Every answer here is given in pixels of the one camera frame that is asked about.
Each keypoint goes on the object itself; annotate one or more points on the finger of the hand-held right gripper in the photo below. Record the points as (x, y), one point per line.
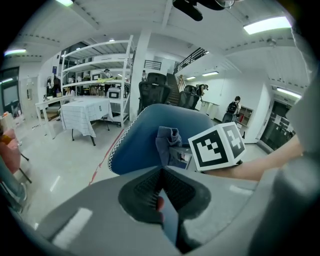
(175, 156)

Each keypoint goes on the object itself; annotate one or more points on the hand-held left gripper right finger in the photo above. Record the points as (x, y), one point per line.
(225, 205)

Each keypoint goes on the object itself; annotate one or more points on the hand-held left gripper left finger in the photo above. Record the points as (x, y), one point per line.
(100, 212)

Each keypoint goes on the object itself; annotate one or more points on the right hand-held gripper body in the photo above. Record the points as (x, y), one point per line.
(210, 147)

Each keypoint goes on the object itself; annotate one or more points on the dark blue cloth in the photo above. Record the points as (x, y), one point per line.
(140, 145)

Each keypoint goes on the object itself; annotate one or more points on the person's right forearm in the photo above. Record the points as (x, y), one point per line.
(262, 165)

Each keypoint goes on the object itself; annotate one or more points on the black mesh office chair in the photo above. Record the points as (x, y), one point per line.
(155, 92)
(188, 100)

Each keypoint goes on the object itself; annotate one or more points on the pink fabric chair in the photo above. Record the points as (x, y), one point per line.
(8, 155)

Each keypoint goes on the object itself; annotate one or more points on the white low cabinets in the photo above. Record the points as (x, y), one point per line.
(212, 110)

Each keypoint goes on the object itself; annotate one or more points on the cubby shelf unit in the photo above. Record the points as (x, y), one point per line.
(246, 113)

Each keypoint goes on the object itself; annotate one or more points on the red floor tape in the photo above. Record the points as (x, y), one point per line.
(105, 157)

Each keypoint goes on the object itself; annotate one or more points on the brown staircase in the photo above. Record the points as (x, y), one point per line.
(175, 90)

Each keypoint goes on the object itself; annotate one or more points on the dark double door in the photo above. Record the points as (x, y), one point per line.
(275, 125)

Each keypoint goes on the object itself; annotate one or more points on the long ceiling light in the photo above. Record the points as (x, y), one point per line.
(64, 2)
(289, 92)
(210, 74)
(15, 52)
(190, 78)
(267, 25)

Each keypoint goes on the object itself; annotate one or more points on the white microwave appliance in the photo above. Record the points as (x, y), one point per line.
(113, 95)

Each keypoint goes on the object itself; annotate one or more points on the black stair railing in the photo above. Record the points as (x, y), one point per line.
(191, 58)

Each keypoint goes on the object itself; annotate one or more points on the black balcony railing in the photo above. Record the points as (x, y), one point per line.
(153, 65)

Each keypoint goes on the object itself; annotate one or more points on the table with checked white tablecloth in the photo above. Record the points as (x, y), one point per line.
(82, 112)

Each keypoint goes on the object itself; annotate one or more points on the white metal shelving rack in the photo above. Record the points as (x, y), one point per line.
(100, 63)

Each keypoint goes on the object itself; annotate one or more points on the white desk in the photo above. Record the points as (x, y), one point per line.
(47, 102)

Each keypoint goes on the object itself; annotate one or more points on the white door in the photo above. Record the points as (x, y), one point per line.
(30, 107)

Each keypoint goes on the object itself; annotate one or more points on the clothes rack with garments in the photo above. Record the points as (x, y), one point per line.
(53, 86)

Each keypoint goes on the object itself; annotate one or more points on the black head-worn device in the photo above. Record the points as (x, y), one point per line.
(192, 12)

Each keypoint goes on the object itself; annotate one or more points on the dark glass entrance door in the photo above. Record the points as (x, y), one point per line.
(10, 95)

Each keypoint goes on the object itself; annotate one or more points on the blue wall poster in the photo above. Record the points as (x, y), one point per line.
(54, 69)

